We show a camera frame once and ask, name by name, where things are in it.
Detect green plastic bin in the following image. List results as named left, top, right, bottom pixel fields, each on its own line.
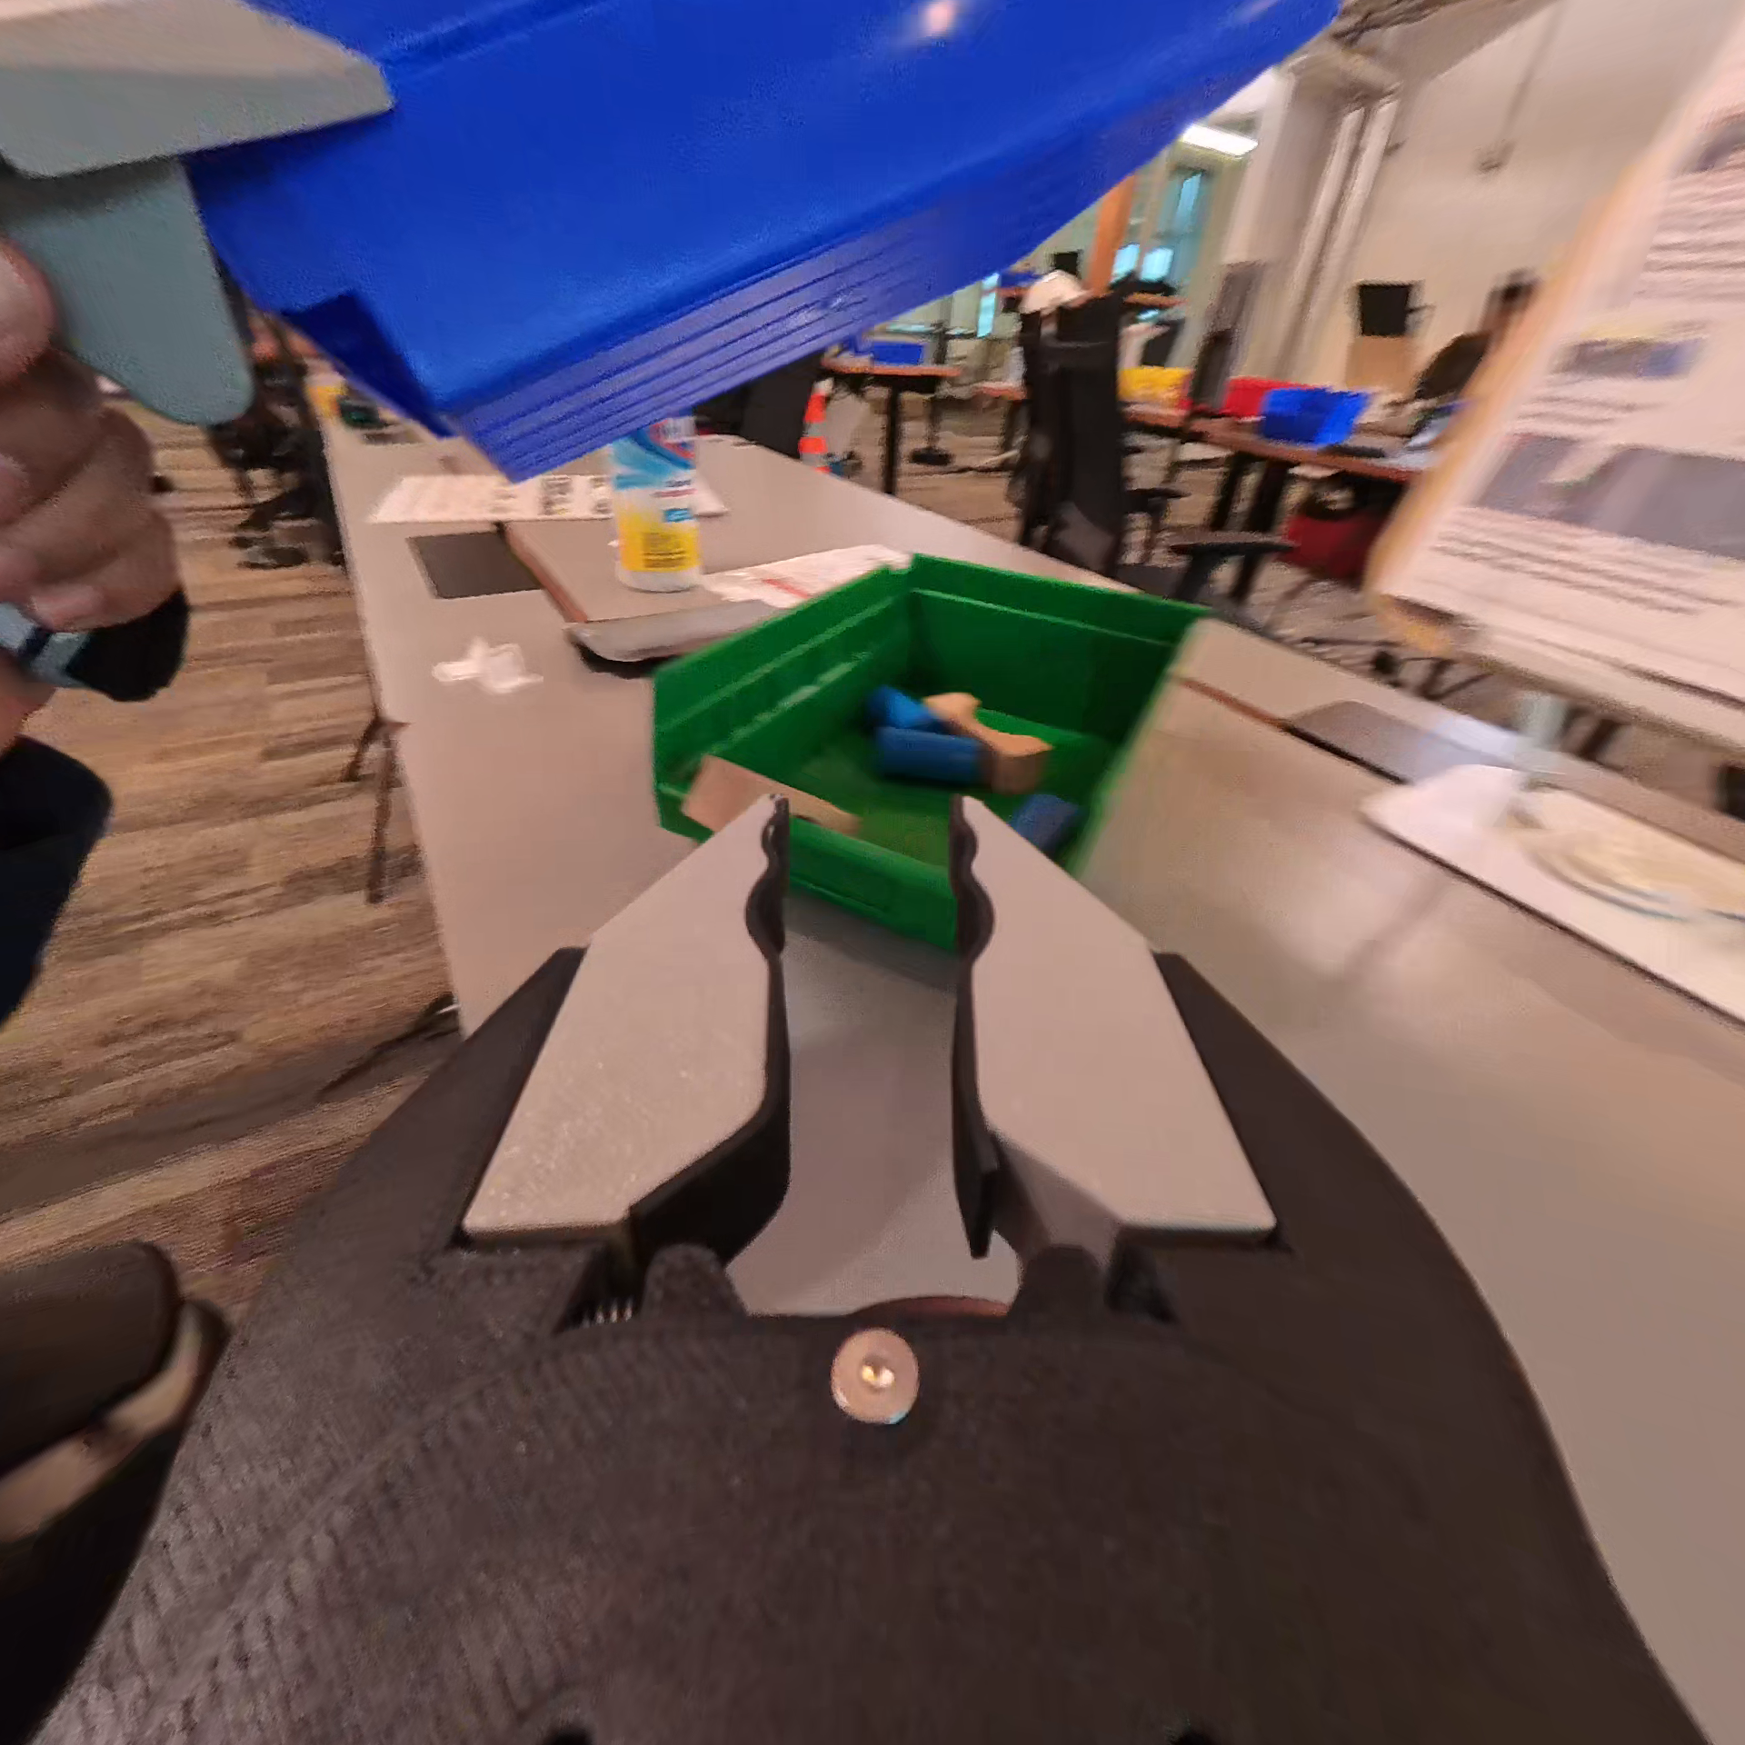
left=652, top=552, right=1213, bottom=955

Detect disinfectant wipes canister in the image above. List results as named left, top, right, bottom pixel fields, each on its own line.
left=607, top=415, right=705, bottom=594

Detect grey flat tablet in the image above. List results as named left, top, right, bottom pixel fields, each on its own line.
left=566, top=599, right=766, bottom=667

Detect printed instruction sheet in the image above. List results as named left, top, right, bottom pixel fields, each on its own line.
left=1383, top=28, right=1745, bottom=704

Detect person's left hand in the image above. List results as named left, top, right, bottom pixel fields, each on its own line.
left=0, top=242, right=183, bottom=636

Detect tan wooden block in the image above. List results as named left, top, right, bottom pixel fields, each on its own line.
left=681, top=757, right=864, bottom=840

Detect red white paper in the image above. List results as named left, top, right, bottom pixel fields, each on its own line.
left=703, top=545, right=913, bottom=610

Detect person's left forearm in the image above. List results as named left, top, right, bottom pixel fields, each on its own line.
left=0, top=740, right=116, bottom=1023

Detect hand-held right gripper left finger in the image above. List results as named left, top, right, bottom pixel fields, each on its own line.
left=465, top=796, right=796, bottom=1267

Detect wooden background table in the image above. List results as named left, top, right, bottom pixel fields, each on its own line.
left=821, top=351, right=965, bottom=497

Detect white document stand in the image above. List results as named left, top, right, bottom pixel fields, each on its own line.
left=1364, top=599, right=1745, bottom=1023

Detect wooden arch block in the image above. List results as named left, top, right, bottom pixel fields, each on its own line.
left=928, top=693, right=1054, bottom=796

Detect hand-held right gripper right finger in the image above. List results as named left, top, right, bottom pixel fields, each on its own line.
left=951, top=796, right=1278, bottom=1262

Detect blue plastic bin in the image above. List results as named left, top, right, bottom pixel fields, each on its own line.
left=185, top=0, right=1344, bottom=482

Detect black office chair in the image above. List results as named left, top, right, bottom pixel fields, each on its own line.
left=1017, top=292, right=1298, bottom=594

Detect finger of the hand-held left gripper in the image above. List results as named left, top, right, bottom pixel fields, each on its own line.
left=0, top=0, right=396, bottom=427

